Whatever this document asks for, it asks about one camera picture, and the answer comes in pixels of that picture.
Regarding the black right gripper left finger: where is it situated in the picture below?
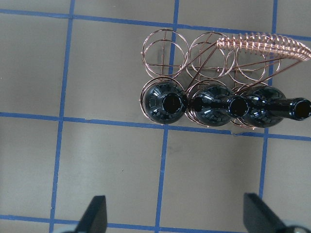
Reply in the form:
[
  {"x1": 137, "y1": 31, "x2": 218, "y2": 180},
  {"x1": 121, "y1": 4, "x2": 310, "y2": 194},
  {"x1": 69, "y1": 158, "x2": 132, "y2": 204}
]
[{"x1": 75, "y1": 196, "x2": 107, "y2": 233}]

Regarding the dark wine bottle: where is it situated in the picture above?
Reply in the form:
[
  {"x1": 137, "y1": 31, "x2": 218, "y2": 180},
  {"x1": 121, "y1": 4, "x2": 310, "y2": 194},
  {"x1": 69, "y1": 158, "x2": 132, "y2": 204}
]
[
  {"x1": 140, "y1": 81, "x2": 188, "y2": 124},
  {"x1": 188, "y1": 84, "x2": 249, "y2": 127},
  {"x1": 241, "y1": 86, "x2": 311, "y2": 128}
]

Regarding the copper wire bottle basket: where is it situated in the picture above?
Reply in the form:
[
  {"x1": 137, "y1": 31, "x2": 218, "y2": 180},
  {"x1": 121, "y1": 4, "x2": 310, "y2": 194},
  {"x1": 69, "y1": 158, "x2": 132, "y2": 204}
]
[{"x1": 139, "y1": 29, "x2": 311, "y2": 129}]

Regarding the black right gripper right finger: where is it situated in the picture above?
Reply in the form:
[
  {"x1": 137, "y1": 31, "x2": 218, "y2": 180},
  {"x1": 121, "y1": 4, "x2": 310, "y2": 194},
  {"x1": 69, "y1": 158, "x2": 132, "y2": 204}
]
[{"x1": 243, "y1": 193, "x2": 291, "y2": 233}]

